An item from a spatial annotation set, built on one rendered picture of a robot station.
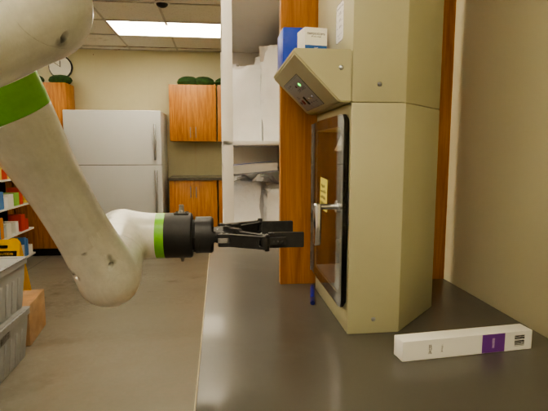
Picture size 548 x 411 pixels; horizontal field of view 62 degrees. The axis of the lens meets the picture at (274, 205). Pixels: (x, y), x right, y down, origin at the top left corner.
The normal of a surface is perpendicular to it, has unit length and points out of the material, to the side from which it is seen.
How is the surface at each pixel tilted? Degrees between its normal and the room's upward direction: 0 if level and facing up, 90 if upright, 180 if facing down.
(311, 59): 90
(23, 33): 104
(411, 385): 0
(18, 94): 96
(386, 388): 0
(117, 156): 90
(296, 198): 90
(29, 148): 109
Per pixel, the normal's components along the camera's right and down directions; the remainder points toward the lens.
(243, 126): -0.37, 0.20
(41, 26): 0.86, 0.32
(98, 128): 0.12, 0.12
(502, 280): -0.99, 0.01
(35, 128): 0.78, 0.22
